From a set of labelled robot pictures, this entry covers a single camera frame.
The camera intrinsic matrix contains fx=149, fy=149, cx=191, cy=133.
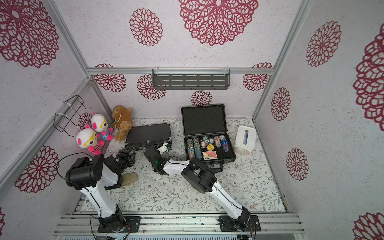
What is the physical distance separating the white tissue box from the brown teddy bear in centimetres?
75

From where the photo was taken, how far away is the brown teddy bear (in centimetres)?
104

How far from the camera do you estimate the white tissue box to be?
968 mm
